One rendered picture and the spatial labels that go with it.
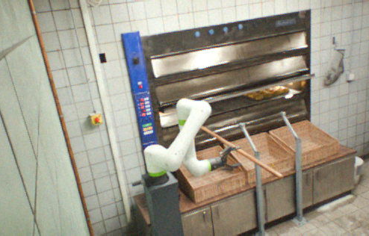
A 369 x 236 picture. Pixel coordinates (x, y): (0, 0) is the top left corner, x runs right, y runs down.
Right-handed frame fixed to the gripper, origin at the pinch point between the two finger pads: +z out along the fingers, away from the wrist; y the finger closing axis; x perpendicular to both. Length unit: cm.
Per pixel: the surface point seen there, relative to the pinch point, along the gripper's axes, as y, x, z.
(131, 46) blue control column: -83, -97, -44
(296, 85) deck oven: -5, -115, 153
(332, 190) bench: 101, -46, 140
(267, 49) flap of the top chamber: -57, -99, 102
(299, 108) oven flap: 19, -100, 144
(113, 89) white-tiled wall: -48, -100, -66
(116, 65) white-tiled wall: -69, -100, -60
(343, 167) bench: 77, -46, 154
